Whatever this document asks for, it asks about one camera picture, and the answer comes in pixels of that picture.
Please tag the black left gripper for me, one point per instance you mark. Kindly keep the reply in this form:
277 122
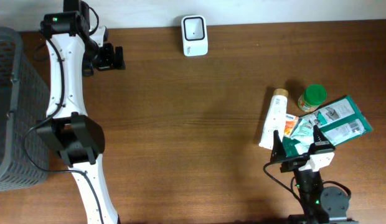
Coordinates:
108 63

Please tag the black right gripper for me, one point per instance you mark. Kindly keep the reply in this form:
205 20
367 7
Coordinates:
294 160

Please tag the mint green tissue pack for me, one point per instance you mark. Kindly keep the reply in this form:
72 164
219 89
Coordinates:
304 135

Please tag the orange Kleenex tissue pack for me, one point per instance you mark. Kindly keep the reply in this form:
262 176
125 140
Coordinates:
291 123

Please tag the white cream tube gold cap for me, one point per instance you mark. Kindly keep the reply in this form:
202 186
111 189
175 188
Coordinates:
275 120

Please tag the green wipes pack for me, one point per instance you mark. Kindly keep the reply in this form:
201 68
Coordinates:
339 121

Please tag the green lid jar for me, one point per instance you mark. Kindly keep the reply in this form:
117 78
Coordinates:
312 98

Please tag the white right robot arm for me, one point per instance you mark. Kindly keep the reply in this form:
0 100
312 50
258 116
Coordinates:
321 201

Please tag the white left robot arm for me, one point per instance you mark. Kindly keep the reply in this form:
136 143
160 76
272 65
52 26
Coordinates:
76 50

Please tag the white barcode scanner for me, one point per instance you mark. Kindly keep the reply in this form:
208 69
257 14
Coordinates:
194 36

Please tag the grey plastic mesh basket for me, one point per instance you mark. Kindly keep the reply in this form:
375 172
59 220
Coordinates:
23 101

